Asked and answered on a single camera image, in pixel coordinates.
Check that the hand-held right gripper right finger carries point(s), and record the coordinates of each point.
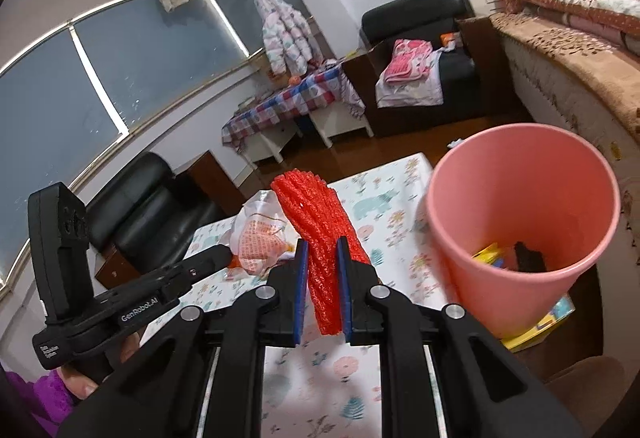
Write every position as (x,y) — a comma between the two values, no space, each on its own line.
(344,293)

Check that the small orange box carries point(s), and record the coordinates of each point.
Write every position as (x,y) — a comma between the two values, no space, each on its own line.
(450,39)

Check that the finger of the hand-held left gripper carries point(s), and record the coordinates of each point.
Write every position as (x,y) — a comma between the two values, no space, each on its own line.
(200,268)

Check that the blue black scrubbing sponge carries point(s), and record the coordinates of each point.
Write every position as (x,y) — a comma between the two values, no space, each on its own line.
(530,258)

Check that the large curved window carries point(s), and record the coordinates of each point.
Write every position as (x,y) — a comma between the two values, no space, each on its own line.
(60,118)

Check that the person's left forearm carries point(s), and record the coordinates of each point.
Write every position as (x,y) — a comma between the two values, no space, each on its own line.
(35,400)

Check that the brown leaf pattern blanket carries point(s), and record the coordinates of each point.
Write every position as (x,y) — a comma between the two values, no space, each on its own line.
(575,53)

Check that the orange printed plastic bag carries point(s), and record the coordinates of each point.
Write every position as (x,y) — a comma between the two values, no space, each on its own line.
(260,238)

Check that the white side table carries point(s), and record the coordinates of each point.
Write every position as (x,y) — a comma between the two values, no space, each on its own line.
(340,123)

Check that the red ribbed foam tube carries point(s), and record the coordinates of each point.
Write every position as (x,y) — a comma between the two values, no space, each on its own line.
(310,218)

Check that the white paper scrap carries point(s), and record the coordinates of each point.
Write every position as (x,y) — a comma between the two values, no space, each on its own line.
(455,143)

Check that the white quilted mattress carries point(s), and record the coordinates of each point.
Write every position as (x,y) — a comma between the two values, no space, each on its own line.
(550,98)

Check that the pastel puffer jacket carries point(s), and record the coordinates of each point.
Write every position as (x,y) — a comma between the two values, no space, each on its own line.
(287,38)

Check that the checked tablecloth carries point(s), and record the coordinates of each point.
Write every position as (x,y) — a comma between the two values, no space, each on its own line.
(300,93)

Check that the floral bear print tablecloth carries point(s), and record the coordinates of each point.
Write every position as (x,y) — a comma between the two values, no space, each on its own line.
(390,218)

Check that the yellow wrapper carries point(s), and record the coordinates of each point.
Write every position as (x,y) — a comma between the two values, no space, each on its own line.
(487,256)

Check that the white printed cloth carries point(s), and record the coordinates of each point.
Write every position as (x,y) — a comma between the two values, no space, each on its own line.
(410,93)

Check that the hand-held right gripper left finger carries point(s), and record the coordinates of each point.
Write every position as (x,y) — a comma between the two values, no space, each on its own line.
(300,293)

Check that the black leather armchair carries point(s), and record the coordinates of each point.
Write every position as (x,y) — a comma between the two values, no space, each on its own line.
(415,8)

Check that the pink plastic bucket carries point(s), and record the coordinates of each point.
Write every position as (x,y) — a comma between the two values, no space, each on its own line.
(500,198)

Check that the person's left hand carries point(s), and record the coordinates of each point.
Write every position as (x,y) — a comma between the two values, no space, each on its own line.
(80,383)

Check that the pink folded clothes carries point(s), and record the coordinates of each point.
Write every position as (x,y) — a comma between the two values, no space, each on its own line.
(410,61)

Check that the colorful picture book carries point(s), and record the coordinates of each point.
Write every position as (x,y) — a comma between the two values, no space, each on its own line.
(540,324)

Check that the orange dotted quilt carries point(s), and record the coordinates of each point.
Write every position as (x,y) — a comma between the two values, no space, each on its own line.
(575,3)

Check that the black leather sofa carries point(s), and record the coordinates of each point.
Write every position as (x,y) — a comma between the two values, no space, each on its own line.
(145,213)

